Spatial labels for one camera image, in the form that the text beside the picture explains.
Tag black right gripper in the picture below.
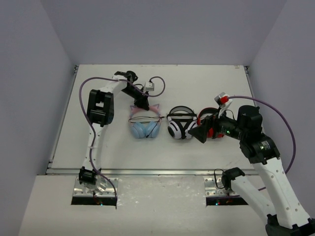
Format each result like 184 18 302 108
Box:
188 107 246 144

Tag thin black audio cable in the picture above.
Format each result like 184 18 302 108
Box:
128 116 169 139

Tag pink and blue cat-ear headphones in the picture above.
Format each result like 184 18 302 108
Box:
128 104 163 139

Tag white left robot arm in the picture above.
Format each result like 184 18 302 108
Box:
79 71 149 198

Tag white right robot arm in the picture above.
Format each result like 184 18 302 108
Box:
188 105 315 236

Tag red and black headphones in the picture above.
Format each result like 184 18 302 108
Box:
197 107 224 139

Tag white and black headphones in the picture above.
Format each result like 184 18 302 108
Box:
166 106 197 140

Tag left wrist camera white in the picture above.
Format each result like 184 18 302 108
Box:
144 82 155 92

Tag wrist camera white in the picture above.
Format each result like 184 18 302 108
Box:
215 92 233 118
144 82 155 92

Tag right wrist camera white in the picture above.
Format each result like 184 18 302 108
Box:
215 92 233 118

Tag short black base cable right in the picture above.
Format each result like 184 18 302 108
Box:
214 168 227 191

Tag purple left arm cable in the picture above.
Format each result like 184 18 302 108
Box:
78 76 166 197

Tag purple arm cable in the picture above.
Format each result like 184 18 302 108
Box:
227 95 296 192
78 76 166 197

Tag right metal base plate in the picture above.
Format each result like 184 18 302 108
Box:
204 176 238 197

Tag metal base plate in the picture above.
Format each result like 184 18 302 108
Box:
204 176 238 197
72 177 115 198

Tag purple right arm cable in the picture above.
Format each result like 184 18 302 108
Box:
227 95 296 192

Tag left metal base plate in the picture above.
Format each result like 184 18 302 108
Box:
72 177 115 198

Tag metal table edge rail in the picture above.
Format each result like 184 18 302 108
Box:
46 168 259 177

